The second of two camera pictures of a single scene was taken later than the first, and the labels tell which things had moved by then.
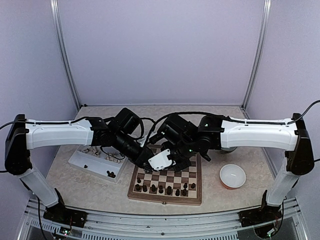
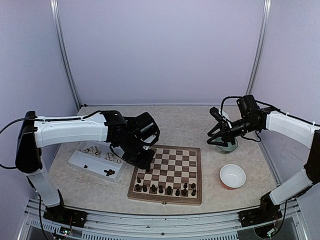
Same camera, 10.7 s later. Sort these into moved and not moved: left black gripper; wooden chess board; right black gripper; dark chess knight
Moved: right black gripper
Not moved: wooden chess board; left black gripper; dark chess knight
